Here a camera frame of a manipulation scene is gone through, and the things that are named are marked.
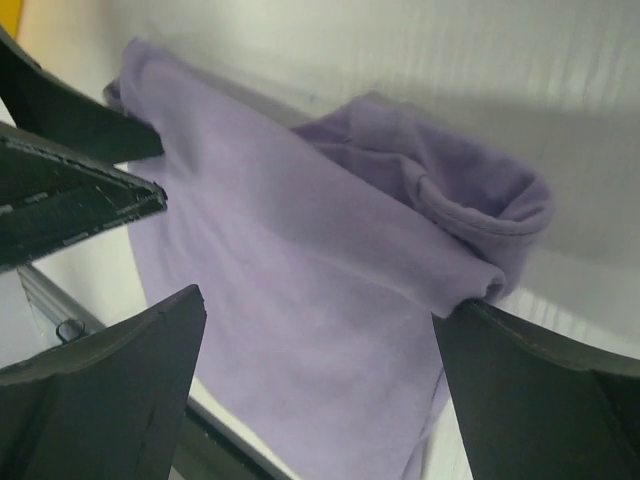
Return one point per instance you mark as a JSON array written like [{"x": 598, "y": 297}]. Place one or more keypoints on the yellow plastic tray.
[{"x": 15, "y": 10}]

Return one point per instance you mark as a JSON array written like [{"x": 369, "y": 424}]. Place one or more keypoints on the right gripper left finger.
[{"x": 106, "y": 406}]

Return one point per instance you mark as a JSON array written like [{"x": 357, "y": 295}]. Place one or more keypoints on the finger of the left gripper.
[
  {"x": 43, "y": 105},
  {"x": 53, "y": 197}
]

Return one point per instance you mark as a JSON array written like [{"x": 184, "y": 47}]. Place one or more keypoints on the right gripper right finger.
[{"x": 534, "y": 404}]

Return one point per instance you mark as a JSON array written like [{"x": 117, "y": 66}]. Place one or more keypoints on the purple t-shirt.
[{"x": 323, "y": 252}]

